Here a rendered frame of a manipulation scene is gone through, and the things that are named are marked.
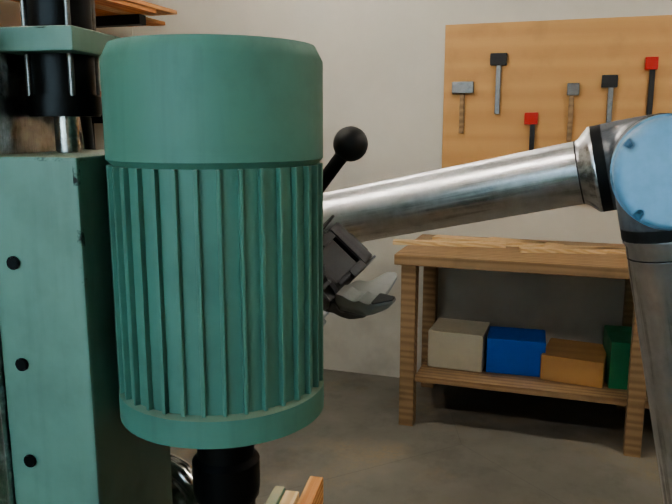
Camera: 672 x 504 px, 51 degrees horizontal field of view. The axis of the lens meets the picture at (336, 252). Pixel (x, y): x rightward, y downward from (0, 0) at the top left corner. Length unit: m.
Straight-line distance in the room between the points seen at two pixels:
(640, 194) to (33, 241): 0.59
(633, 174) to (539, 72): 2.97
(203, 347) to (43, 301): 0.14
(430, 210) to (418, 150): 2.86
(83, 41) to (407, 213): 0.55
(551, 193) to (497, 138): 2.80
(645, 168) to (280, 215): 0.43
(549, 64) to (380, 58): 0.88
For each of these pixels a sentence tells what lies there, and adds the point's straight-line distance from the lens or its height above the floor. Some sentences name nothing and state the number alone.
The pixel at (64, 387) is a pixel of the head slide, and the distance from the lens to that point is 0.61.
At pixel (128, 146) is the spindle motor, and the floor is 1.43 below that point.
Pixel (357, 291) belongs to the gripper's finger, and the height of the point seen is 1.27.
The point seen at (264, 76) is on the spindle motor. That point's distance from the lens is 0.51.
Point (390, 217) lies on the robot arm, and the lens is 1.01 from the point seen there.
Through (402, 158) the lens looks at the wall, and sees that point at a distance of 3.86.
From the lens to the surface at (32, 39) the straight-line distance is 0.62.
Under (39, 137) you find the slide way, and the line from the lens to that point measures 0.67.
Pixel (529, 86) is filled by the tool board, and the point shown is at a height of 1.63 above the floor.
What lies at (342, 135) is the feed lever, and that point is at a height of 1.43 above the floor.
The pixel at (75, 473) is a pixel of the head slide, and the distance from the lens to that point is 0.64.
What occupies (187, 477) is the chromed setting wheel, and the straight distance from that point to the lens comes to 0.82.
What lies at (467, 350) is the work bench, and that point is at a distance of 3.50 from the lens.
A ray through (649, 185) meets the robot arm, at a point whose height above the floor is 1.38.
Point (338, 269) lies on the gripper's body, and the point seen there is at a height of 1.28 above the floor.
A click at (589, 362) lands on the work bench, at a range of 3.45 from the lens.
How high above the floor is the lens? 1.44
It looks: 10 degrees down
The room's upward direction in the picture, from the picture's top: straight up
